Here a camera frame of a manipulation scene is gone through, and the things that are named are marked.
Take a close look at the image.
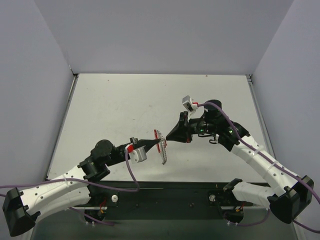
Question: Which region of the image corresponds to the metal key holder red handle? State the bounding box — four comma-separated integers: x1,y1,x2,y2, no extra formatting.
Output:
153,129,168,165

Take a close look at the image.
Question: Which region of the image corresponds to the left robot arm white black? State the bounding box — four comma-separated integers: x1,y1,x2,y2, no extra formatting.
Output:
2,137,160,237

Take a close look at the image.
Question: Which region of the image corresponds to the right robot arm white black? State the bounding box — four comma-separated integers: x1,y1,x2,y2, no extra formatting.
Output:
166,95,315,224

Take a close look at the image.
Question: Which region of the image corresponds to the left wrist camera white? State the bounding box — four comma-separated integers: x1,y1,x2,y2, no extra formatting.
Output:
125,144,147,163

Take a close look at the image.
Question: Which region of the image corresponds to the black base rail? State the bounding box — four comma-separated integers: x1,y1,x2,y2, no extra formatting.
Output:
81,181,248,221

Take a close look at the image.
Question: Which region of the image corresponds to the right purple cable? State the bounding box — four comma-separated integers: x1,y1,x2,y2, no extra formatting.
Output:
194,101,320,233

